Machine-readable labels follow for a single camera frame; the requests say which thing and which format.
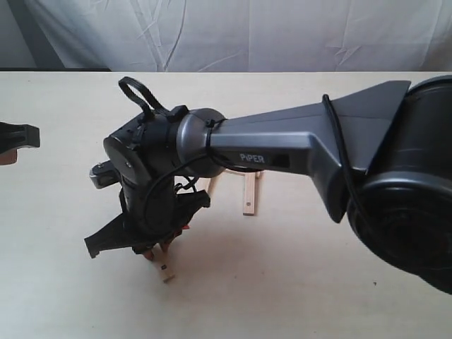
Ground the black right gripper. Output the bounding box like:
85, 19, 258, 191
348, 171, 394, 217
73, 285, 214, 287
85, 117, 210, 261

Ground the wooden stick with holes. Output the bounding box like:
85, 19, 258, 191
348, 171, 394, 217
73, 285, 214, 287
153, 260, 175, 283
242, 172, 262, 216

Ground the plain wooden stick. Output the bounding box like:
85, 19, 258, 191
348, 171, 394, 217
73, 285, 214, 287
206, 176, 220, 196

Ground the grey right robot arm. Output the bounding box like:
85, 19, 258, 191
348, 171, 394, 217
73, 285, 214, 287
85, 76, 451, 293

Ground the horizontal wooden stick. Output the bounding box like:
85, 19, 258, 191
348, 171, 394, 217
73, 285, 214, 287
225, 169, 261, 177

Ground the white wrinkled backdrop cloth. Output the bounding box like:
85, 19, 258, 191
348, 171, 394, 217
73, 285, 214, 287
1, 1, 451, 72

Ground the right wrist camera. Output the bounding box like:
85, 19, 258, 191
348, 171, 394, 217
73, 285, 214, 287
89, 160, 119, 189

